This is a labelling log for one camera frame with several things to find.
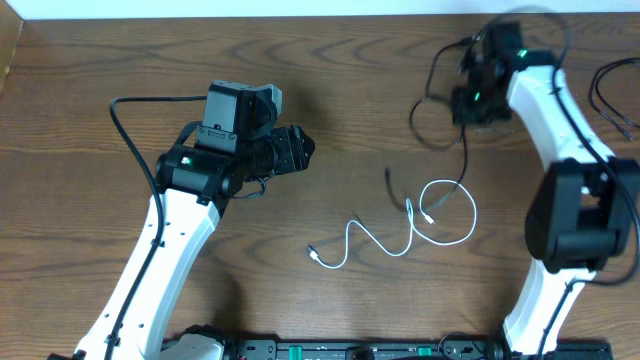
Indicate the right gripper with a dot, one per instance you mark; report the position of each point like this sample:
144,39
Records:
462,113

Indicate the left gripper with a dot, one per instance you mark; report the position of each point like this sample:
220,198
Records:
292,150

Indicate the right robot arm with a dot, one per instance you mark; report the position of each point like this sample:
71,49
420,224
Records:
585,207

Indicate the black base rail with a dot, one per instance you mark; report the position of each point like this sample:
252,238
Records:
272,350

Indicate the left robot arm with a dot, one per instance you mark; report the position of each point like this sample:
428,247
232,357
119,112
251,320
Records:
235,143

